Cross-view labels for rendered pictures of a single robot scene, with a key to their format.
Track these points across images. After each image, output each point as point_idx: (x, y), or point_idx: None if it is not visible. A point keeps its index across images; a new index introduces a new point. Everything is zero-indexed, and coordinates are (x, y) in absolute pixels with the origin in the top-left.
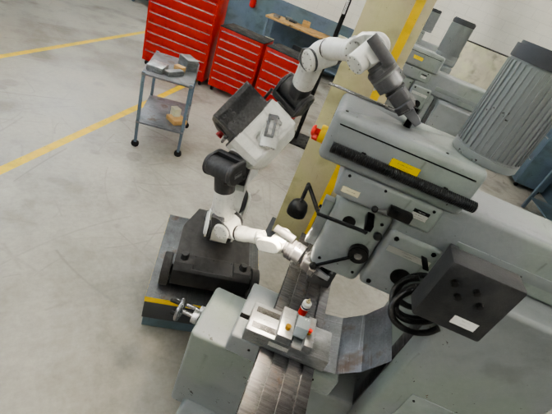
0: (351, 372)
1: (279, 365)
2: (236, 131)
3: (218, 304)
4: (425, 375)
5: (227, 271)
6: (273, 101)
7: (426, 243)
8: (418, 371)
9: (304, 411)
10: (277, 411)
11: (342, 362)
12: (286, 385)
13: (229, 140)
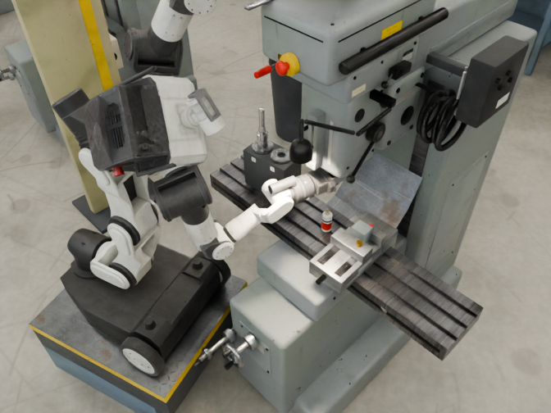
0: (402, 217)
1: (380, 274)
2: (166, 147)
3: (255, 308)
4: (455, 161)
5: (191, 284)
6: (154, 79)
7: (413, 71)
8: (451, 163)
9: (430, 273)
10: (425, 295)
11: (385, 221)
12: (402, 277)
13: (166, 164)
